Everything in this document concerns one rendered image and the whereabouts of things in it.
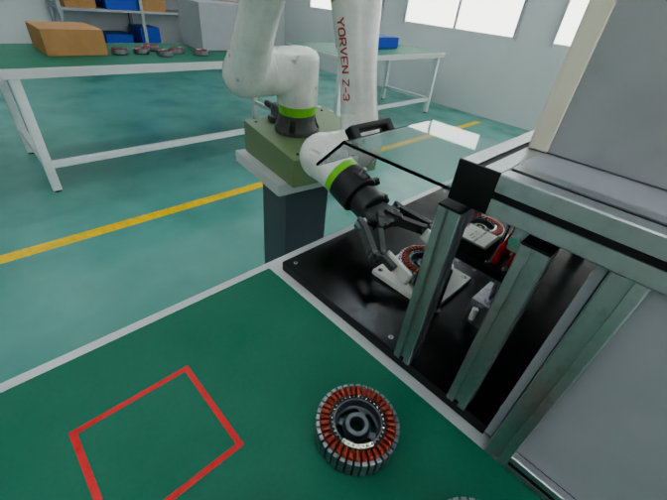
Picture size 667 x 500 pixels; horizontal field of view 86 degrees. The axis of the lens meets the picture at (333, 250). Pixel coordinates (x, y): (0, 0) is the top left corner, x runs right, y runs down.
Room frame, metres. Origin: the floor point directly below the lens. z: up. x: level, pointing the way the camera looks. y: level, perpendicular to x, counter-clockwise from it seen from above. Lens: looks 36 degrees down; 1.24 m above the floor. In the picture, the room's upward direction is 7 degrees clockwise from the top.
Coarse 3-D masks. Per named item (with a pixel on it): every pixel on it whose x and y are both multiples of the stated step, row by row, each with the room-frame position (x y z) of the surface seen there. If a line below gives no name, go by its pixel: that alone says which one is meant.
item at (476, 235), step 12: (468, 228) 0.56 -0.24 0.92; (480, 228) 0.56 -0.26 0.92; (468, 240) 0.52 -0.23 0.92; (480, 240) 0.52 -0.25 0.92; (492, 240) 0.53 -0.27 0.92; (468, 252) 0.51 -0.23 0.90; (480, 252) 0.50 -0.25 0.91; (492, 252) 0.52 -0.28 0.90; (468, 264) 0.50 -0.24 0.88; (480, 264) 0.49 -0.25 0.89; (504, 264) 0.49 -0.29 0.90; (492, 276) 0.47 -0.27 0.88; (504, 276) 0.46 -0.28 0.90; (492, 288) 0.47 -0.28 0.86; (492, 300) 0.47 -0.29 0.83
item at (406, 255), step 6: (408, 246) 0.64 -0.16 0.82; (414, 246) 0.63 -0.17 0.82; (420, 246) 0.63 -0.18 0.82; (402, 252) 0.61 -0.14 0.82; (408, 252) 0.61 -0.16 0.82; (414, 252) 0.62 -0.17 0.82; (420, 252) 0.62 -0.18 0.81; (402, 258) 0.59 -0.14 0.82; (408, 258) 0.59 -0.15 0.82; (414, 258) 0.62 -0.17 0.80; (420, 258) 0.62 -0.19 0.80; (408, 264) 0.57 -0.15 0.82; (420, 264) 0.58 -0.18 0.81; (414, 270) 0.55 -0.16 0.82; (414, 276) 0.54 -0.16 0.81; (414, 282) 0.54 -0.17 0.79
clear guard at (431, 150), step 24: (432, 120) 0.69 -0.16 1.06; (360, 144) 0.52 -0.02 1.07; (384, 144) 0.53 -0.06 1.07; (408, 144) 0.54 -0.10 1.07; (432, 144) 0.55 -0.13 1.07; (456, 144) 0.57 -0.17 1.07; (480, 144) 0.58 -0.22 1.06; (408, 168) 0.44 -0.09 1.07; (432, 168) 0.45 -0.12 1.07; (456, 168) 0.46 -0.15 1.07
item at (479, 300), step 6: (486, 288) 0.51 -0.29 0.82; (480, 294) 0.49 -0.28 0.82; (486, 294) 0.50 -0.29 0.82; (474, 300) 0.48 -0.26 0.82; (480, 300) 0.48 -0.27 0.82; (468, 306) 0.48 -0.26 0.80; (474, 306) 0.47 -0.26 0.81; (480, 306) 0.47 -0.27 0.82; (486, 306) 0.46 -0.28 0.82; (468, 312) 0.48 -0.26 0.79; (480, 312) 0.46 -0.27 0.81; (486, 312) 0.46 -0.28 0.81; (474, 318) 0.47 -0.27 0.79; (480, 318) 0.46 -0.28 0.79; (474, 324) 0.46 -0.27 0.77; (480, 324) 0.46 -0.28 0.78
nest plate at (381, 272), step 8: (376, 272) 0.58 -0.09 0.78; (384, 272) 0.58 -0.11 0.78; (392, 272) 0.58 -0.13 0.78; (456, 272) 0.61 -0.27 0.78; (384, 280) 0.56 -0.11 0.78; (392, 280) 0.56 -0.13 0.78; (456, 280) 0.58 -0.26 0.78; (464, 280) 0.58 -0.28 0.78; (400, 288) 0.53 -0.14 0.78; (408, 288) 0.54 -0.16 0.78; (448, 288) 0.55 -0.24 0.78; (456, 288) 0.55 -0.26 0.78; (408, 296) 0.52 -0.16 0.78; (448, 296) 0.53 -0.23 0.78
